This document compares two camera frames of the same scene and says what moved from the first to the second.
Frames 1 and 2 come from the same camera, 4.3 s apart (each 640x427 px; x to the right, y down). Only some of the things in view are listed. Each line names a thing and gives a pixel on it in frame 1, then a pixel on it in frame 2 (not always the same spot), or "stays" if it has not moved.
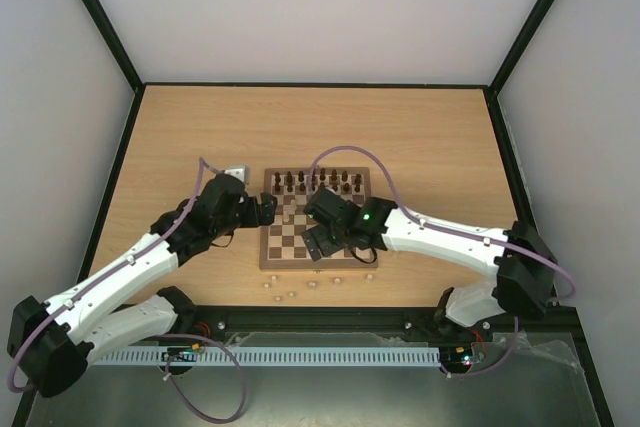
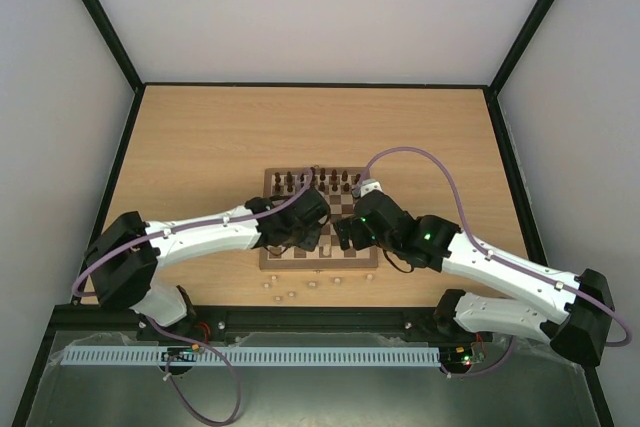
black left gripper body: x=254 y=219 -> x=307 y=243
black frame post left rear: x=99 y=16 stays
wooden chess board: x=281 y=243 stays
